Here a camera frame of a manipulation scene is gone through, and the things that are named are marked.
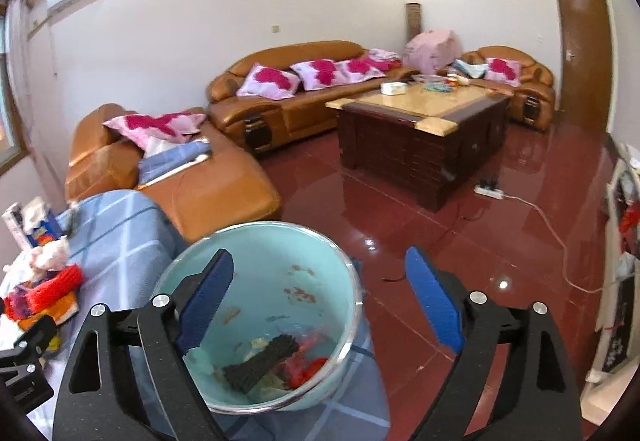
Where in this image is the brown leather three-seat sofa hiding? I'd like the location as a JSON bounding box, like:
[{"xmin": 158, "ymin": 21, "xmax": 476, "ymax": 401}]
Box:
[{"xmin": 206, "ymin": 40, "xmax": 418, "ymax": 154}]

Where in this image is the white milk carton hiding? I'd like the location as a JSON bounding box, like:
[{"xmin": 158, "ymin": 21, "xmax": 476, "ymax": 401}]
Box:
[{"xmin": 2, "ymin": 203, "xmax": 32, "ymax": 250}]

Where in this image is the white power strip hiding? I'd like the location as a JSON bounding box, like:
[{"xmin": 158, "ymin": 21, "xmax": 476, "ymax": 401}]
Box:
[{"xmin": 474, "ymin": 178, "xmax": 504, "ymax": 201}]

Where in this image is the light blue trash bucket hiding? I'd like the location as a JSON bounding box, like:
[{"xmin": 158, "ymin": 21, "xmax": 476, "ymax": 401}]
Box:
[{"xmin": 153, "ymin": 221, "xmax": 362, "ymax": 415}]

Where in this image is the small dark green packet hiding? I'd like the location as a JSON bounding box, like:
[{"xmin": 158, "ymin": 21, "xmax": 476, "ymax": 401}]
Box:
[{"xmin": 64, "ymin": 201, "xmax": 80, "ymax": 237}]

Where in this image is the red orange foam net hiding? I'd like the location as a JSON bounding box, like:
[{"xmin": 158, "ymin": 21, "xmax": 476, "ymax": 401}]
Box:
[{"xmin": 286, "ymin": 357, "xmax": 328, "ymax": 389}]

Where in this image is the pink cloth covered object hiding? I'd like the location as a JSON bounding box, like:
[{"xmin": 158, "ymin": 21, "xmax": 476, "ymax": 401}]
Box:
[{"xmin": 402, "ymin": 30, "xmax": 463, "ymax": 75}]

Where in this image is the folded blue plaid cloth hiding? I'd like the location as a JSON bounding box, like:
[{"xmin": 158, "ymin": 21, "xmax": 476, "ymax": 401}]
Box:
[{"xmin": 138, "ymin": 140, "xmax": 212, "ymax": 187}]

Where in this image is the purple snack wrapper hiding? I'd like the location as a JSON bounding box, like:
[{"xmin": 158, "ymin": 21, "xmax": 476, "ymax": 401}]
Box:
[{"xmin": 3, "ymin": 285, "xmax": 32, "ymax": 322}]

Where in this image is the window with white frame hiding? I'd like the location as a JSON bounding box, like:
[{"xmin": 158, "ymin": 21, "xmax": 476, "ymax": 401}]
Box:
[{"xmin": 0, "ymin": 5, "xmax": 28, "ymax": 175}]

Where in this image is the blue LOOK drink carton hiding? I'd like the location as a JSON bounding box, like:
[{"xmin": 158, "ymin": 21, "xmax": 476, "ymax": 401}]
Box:
[{"xmin": 22, "ymin": 196, "xmax": 63, "ymax": 247}]

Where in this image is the brown wooden door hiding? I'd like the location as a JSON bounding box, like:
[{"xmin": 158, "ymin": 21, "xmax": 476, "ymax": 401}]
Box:
[{"xmin": 558, "ymin": 0, "xmax": 613, "ymax": 131}]

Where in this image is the white TV cabinet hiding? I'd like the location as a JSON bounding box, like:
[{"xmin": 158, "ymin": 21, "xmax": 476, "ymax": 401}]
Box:
[{"xmin": 580, "ymin": 143, "xmax": 639, "ymax": 426}]

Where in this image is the clear white plastic bag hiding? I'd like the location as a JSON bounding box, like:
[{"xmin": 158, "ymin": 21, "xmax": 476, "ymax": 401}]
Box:
[{"xmin": 3, "ymin": 236, "xmax": 70, "ymax": 283}]

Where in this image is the dark wood coffee table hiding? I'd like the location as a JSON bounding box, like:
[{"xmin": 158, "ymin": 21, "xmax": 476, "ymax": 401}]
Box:
[{"xmin": 326, "ymin": 84, "xmax": 511, "ymax": 212}]

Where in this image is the white power cable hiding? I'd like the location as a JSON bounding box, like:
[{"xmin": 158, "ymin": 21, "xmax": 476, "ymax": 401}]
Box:
[{"xmin": 501, "ymin": 192, "xmax": 609, "ymax": 295}]

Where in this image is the pink floral pillow on chaise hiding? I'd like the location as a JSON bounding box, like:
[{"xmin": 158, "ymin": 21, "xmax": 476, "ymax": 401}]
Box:
[{"xmin": 103, "ymin": 112, "xmax": 206, "ymax": 150}]

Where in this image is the white tissue box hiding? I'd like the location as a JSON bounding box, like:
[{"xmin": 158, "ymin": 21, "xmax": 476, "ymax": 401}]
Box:
[{"xmin": 380, "ymin": 82, "xmax": 409, "ymax": 96}]

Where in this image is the brown leather chaise sofa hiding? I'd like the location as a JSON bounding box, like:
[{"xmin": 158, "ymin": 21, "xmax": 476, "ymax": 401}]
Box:
[{"xmin": 63, "ymin": 103, "xmax": 283, "ymax": 243}]

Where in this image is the orange snack wrapper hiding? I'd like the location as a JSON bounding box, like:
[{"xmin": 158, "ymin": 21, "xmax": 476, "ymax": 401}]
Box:
[{"xmin": 17, "ymin": 291, "xmax": 79, "ymax": 331}]

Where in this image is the pink plastic bag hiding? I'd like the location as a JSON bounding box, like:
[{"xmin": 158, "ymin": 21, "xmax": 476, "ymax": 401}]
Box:
[{"xmin": 274, "ymin": 333, "xmax": 328, "ymax": 389}]

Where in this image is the blue plaid tablecloth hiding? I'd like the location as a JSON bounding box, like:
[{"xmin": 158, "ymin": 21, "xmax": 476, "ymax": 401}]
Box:
[{"xmin": 46, "ymin": 190, "xmax": 390, "ymax": 440}]

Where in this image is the brown leather armchair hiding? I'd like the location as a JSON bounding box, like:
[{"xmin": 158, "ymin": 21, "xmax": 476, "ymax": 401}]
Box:
[{"xmin": 437, "ymin": 45, "xmax": 555, "ymax": 131}]

